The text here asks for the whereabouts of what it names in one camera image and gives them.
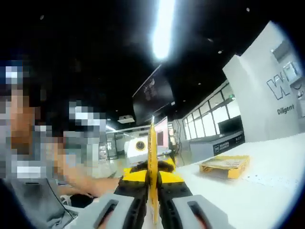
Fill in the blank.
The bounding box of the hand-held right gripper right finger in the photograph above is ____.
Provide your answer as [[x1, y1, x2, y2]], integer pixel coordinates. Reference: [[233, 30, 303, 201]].
[[157, 170, 231, 229]]

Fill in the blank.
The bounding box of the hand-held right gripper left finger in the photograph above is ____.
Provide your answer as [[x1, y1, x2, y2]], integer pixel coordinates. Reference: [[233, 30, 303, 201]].
[[76, 167, 150, 229]]

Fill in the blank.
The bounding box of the yellow coffee pouch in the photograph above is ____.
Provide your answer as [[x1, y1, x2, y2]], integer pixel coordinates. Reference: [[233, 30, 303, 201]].
[[145, 115, 161, 225]]

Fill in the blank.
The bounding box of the ceiling projector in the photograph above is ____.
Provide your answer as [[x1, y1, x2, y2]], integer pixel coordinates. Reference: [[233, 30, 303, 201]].
[[117, 114, 136, 125]]

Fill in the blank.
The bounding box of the dark ceiling screen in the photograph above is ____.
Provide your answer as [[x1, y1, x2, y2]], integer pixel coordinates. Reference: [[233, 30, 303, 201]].
[[132, 63, 176, 125]]

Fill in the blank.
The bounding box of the black counter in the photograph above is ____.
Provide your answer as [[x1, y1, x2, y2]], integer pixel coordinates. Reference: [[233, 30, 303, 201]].
[[189, 133, 246, 165]]

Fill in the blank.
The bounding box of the yellow pallet-shaped tray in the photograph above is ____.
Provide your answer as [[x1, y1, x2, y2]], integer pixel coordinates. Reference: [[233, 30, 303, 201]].
[[199, 155, 251, 179]]

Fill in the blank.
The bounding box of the black monitor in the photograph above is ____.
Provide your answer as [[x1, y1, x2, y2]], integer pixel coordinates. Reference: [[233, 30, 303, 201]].
[[218, 116, 244, 135]]

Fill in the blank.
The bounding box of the person in grey shirt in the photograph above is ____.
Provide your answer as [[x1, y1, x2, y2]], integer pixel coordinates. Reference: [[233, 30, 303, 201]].
[[0, 176, 81, 229]]

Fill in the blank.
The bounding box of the grey metal shelf rack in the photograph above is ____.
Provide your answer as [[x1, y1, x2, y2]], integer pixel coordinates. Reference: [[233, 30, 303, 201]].
[[270, 39, 305, 101]]

